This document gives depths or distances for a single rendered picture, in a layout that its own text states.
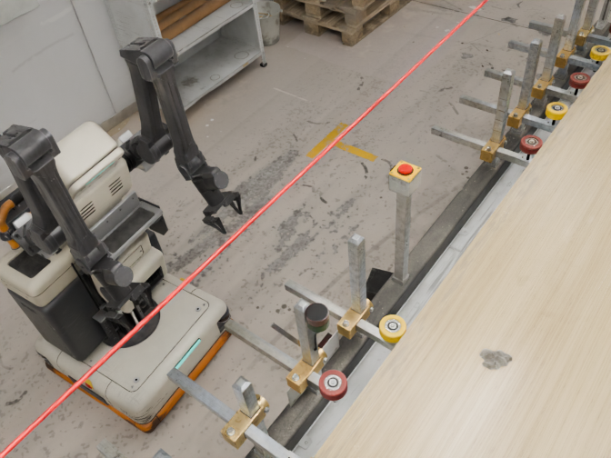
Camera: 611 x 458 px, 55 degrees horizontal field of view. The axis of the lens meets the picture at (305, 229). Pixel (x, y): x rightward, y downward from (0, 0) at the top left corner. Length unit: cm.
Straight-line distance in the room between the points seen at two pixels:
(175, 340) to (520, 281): 145
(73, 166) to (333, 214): 185
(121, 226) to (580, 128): 175
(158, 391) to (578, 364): 160
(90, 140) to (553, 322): 145
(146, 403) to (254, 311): 74
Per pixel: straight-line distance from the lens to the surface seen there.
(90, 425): 289
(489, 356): 174
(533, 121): 266
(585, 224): 214
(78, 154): 183
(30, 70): 393
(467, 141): 252
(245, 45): 468
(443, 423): 164
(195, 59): 463
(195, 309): 268
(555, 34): 279
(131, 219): 203
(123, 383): 258
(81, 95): 416
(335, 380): 168
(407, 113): 404
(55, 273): 234
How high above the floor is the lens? 238
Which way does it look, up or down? 47 degrees down
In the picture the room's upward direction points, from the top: 8 degrees counter-clockwise
